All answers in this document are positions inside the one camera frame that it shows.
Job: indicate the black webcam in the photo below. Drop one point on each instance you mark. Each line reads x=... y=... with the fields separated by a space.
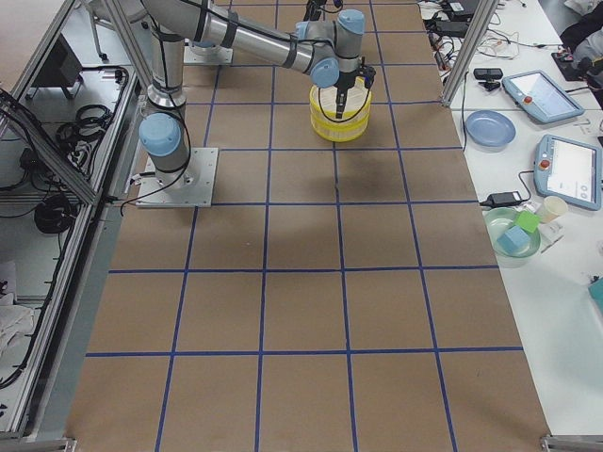
x=488 y=78

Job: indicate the teach pendant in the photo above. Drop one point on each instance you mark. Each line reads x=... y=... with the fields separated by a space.
x=570 y=170
x=541 y=97

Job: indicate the black power adapter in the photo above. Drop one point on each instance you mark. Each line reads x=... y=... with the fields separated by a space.
x=502 y=199

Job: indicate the aluminium frame post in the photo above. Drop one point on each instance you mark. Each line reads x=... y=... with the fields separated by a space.
x=477 y=28

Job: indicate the green foam cube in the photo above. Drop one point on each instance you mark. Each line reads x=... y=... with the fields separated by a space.
x=527 y=221

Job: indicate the blue foam cube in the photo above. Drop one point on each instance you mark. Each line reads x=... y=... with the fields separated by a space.
x=513 y=241

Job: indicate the upper teach pendant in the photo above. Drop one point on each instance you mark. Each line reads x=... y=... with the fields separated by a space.
x=541 y=97

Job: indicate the lower teach pendant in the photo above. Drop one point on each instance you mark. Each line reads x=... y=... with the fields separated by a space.
x=570 y=170

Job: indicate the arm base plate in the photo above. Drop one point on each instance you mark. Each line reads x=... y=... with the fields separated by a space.
x=207 y=56
x=194 y=188

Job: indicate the green glass bowl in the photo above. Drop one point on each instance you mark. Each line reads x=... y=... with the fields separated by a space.
x=498 y=220

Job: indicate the blue plate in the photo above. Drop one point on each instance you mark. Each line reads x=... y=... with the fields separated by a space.
x=490 y=129

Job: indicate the white steamer cloth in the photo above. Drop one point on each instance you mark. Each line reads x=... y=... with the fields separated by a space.
x=326 y=99

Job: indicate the paper cup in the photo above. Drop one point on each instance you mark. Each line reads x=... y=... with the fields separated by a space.
x=551 y=208

